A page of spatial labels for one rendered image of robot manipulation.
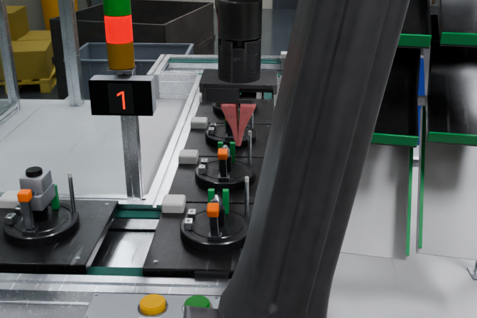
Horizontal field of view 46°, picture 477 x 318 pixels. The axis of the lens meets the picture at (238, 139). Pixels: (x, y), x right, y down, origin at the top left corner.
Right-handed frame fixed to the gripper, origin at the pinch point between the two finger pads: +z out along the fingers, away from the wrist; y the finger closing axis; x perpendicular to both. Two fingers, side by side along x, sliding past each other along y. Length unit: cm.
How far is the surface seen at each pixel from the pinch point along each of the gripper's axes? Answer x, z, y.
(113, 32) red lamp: -29.2, -8.0, 24.5
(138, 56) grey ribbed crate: -242, 55, 69
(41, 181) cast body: -16.9, 16.9, 36.7
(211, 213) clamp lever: -9.9, 18.2, 4.9
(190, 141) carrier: -65, 29, 16
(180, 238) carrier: -16.2, 27.6, 11.4
